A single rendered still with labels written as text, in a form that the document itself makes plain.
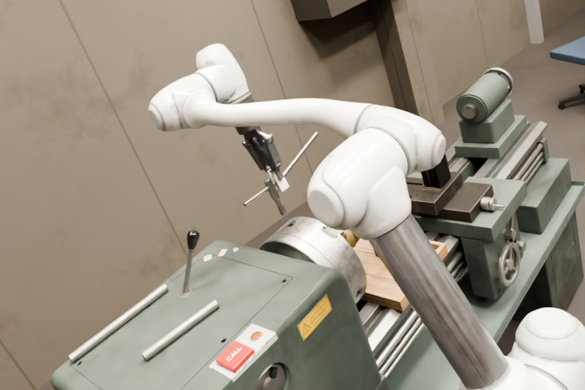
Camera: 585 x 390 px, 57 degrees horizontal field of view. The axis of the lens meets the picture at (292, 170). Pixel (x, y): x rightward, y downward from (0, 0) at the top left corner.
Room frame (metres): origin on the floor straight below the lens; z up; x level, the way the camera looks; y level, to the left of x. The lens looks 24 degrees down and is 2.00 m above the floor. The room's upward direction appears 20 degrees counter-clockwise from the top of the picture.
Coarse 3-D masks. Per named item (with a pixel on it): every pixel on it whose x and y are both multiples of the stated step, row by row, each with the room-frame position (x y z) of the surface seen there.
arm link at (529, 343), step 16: (528, 320) 0.90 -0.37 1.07; (544, 320) 0.88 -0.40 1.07; (560, 320) 0.87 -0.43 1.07; (576, 320) 0.87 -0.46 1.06; (528, 336) 0.87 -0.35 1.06; (544, 336) 0.84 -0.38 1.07; (560, 336) 0.83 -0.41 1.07; (576, 336) 0.83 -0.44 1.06; (512, 352) 0.89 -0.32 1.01; (528, 352) 0.85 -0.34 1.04; (544, 352) 0.82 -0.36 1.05; (560, 352) 0.81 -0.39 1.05; (576, 352) 0.81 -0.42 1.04; (544, 368) 0.81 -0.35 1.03; (560, 368) 0.80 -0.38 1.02; (576, 368) 0.79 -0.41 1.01; (576, 384) 0.78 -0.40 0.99
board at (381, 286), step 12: (360, 240) 1.72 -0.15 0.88; (360, 252) 1.64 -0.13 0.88; (372, 252) 1.62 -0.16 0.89; (444, 252) 1.48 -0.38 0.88; (372, 264) 1.55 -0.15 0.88; (372, 276) 1.49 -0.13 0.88; (384, 276) 1.47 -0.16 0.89; (372, 288) 1.43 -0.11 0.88; (384, 288) 1.41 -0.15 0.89; (396, 288) 1.39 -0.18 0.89; (372, 300) 1.39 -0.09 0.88; (384, 300) 1.35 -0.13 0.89; (396, 300) 1.31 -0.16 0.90
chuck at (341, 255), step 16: (288, 224) 1.40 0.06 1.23; (304, 224) 1.36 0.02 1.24; (320, 224) 1.34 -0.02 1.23; (304, 240) 1.29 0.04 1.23; (320, 240) 1.28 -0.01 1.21; (336, 240) 1.29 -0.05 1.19; (336, 256) 1.25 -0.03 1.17; (352, 256) 1.27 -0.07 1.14; (352, 272) 1.24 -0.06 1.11; (352, 288) 1.22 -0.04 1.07
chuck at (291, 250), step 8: (272, 240) 1.33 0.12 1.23; (280, 240) 1.31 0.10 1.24; (288, 240) 1.30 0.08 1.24; (296, 240) 1.29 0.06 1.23; (264, 248) 1.37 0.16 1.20; (272, 248) 1.34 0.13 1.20; (280, 248) 1.32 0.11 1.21; (288, 248) 1.29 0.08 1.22; (296, 248) 1.27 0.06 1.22; (304, 248) 1.26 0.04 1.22; (312, 248) 1.26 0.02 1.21; (288, 256) 1.30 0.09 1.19; (296, 256) 1.27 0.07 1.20; (304, 256) 1.25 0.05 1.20; (312, 256) 1.24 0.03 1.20; (320, 256) 1.24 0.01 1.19; (320, 264) 1.22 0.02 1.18; (328, 264) 1.23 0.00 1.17
